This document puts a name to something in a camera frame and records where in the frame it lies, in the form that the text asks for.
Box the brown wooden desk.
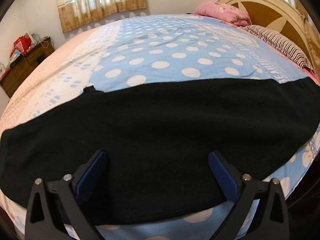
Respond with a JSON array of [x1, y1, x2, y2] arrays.
[[0, 37, 55, 98]]

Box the beige patterned window curtain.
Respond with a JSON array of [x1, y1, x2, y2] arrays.
[[54, 0, 150, 33]]

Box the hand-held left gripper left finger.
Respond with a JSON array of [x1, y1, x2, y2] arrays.
[[25, 150, 108, 240]]

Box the red gift box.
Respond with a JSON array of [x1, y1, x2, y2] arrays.
[[12, 36, 32, 55]]

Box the pink floral pillow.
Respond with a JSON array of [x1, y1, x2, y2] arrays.
[[194, 1, 252, 27]]

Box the striped pillow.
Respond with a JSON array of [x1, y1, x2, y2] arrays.
[[244, 24, 314, 70]]

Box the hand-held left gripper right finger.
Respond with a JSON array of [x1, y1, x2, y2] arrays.
[[208, 151, 290, 240]]

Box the cream wooden headboard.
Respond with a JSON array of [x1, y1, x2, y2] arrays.
[[217, 0, 320, 72]]

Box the black pants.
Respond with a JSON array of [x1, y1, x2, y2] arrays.
[[0, 78, 320, 227]]

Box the bed with polka-dot quilt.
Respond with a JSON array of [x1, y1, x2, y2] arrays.
[[0, 12, 320, 240]]

